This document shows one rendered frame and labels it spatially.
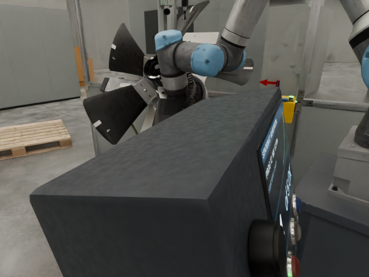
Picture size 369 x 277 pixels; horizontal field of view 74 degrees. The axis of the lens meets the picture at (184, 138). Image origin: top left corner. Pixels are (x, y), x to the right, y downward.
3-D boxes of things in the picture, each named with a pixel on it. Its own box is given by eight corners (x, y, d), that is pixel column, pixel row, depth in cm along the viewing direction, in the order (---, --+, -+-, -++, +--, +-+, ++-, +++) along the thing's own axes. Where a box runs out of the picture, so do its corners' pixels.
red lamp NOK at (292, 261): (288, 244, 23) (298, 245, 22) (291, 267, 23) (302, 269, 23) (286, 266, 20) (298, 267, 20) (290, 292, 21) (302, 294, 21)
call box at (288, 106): (271, 115, 123) (274, 94, 120) (292, 117, 119) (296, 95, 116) (267, 123, 110) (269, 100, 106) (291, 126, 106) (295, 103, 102)
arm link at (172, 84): (179, 78, 67) (154, 77, 70) (182, 93, 69) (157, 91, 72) (190, 68, 72) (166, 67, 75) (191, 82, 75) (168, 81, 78)
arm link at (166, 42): (168, 38, 59) (146, 35, 64) (175, 80, 66) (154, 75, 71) (190, 29, 64) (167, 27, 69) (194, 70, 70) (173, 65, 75)
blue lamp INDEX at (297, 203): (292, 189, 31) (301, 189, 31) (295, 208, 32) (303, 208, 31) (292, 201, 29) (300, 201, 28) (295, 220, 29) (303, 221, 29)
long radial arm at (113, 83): (167, 93, 123) (157, 80, 113) (162, 106, 121) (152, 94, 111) (121, 89, 135) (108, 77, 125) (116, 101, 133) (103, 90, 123)
